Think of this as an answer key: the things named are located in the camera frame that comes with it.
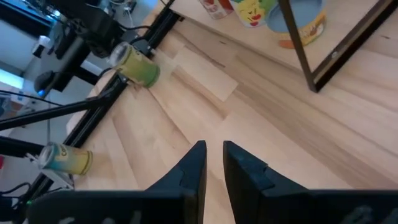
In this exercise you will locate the white red tomato can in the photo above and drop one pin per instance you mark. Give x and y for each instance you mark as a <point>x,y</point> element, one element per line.
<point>216,7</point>

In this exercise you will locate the black aluminium rail frame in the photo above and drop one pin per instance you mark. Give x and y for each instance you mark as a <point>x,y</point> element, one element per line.
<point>93,121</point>

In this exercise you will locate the large yellow teal label can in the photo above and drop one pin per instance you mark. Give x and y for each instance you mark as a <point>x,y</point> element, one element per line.
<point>66,160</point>

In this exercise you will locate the short yellow label can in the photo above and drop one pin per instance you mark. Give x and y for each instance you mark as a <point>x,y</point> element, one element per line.
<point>314,26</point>

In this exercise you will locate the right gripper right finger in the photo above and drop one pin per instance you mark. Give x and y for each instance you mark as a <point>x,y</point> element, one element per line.
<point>248,193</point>

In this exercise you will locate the green red label can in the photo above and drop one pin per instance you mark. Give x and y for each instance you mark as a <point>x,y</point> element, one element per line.
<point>252,14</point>

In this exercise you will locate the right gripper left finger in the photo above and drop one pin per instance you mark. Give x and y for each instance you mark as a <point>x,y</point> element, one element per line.
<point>189,193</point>

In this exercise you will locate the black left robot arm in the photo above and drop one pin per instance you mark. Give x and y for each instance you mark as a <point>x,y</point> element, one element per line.
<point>99,28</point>

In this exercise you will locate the black round device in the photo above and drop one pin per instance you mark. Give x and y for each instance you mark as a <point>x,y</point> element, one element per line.
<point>45,81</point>

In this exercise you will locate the wooden shelf with black frame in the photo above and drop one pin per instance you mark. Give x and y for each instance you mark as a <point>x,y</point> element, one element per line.
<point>335,37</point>

